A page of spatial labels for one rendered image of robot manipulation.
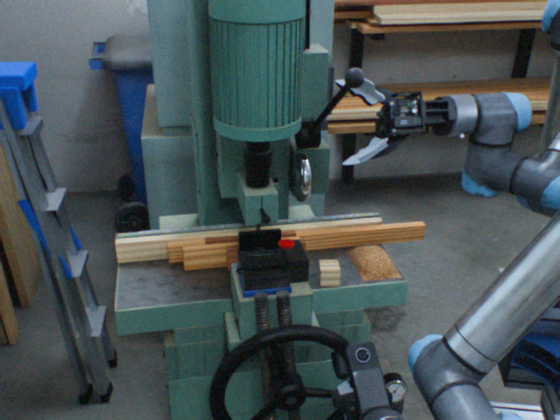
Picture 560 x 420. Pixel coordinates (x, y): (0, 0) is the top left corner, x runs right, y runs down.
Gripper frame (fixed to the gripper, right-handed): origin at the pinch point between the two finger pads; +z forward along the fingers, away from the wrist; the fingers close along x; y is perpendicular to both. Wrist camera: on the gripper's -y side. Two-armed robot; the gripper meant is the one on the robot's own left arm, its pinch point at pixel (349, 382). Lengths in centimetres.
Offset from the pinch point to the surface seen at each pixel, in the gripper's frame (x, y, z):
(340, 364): -1.3, -3.4, -0.6
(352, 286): 6.9, -13.8, 20.1
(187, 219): -27, -32, 70
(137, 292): -36.5, -18.0, 22.0
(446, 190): 124, -35, 260
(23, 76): -66, -76, 71
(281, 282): -8.9, -17.6, 7.5
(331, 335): -1.8, -8.0, 1.7
